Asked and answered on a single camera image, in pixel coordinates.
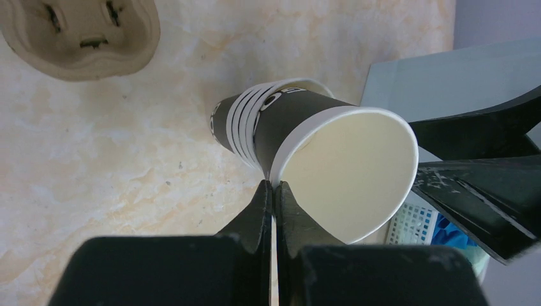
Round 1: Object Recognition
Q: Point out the blue cloth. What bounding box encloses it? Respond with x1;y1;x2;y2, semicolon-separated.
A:
431;214;477;249

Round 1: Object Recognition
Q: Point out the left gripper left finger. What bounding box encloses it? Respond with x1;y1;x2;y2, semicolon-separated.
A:
49;180;272;305

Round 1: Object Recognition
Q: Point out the brown cardboard cup carrier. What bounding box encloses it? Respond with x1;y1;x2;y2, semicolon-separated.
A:
1;0;161;82

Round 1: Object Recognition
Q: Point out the stack of paper cups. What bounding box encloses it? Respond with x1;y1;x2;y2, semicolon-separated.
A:
209;78;335;170

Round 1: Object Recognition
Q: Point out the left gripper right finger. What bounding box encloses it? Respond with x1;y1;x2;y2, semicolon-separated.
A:
274;182;487;305

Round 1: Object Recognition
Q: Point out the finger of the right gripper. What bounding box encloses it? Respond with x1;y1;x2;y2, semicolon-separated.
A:
410;87;540;161
412;155;540;264

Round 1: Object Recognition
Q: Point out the white plastic basket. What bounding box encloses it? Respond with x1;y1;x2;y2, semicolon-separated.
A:
386;203;490;282

